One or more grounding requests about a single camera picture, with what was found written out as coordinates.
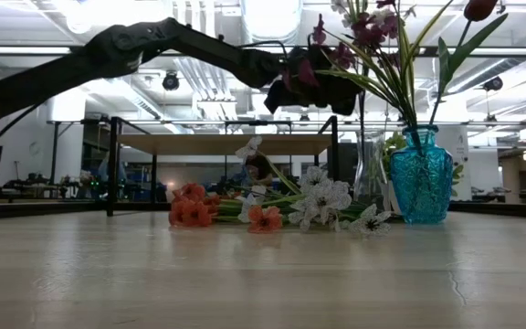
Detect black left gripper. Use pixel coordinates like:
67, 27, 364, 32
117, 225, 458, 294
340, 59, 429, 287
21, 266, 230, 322
265, 45, 364, 115

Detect purple artificial flower bunch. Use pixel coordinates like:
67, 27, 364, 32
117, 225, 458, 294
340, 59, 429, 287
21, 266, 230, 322
310, 0, 456, 133

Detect clear glass vase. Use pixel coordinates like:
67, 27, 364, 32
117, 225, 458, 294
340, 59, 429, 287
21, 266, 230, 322
353, 130, 390, 211

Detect white spotted artificial flower bunch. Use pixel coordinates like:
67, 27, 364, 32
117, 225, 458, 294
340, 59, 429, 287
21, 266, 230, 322
235, 135, 393, 239

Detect blue glass vase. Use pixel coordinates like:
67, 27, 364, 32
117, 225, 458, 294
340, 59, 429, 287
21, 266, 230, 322
389, 125, 455, 225

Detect red artificial tulip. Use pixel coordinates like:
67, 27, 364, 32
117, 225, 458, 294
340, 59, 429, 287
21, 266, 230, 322
429, 0, 510, 127

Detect orange artificial flower bunch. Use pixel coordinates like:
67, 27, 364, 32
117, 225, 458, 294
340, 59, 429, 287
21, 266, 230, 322
168, 182, 285, 235

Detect wooden shelf with black legs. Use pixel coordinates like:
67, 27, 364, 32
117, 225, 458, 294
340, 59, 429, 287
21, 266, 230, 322
107, 116, 340, 217

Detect green plant in white pot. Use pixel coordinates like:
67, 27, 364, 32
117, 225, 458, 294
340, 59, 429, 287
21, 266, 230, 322
381, 132, 465, 198

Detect person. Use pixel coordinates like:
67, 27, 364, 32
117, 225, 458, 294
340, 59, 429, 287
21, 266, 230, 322
244, 154, 273, 186

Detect black ceiling spotlight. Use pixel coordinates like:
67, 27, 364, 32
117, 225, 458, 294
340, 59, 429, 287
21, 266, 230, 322
482, 75, 505, 92
161, 70, 181, 92

